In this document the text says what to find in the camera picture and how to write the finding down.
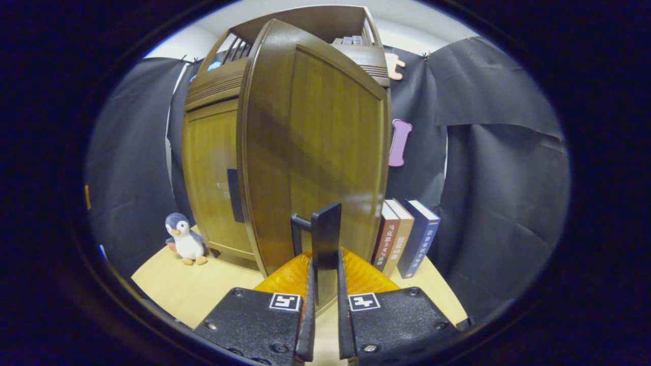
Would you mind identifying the navy blue hardcover book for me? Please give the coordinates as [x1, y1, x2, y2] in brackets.
[397, 199, 441, 279]

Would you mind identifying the tan hardcover book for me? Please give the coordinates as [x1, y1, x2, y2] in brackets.
[382, 199, 415, 278]

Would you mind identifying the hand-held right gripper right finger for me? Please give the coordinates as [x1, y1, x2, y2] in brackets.
[337, 248, 463, 366]

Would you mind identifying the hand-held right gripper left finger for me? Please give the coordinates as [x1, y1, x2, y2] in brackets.
[192, 252, 317, 366]

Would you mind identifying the black backdrop cloth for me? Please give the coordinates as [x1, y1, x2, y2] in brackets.
[85, 37, 570, 321]

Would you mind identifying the penguin plush toy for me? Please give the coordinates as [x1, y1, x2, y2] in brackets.
[164, 212, 208, 266]

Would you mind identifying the red-brown hardcover book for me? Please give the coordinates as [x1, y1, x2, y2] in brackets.
[373, 202, 401, 270]

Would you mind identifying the wooden double-door shoe cabinet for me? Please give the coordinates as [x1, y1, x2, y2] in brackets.
[182, 5, 392, 265]

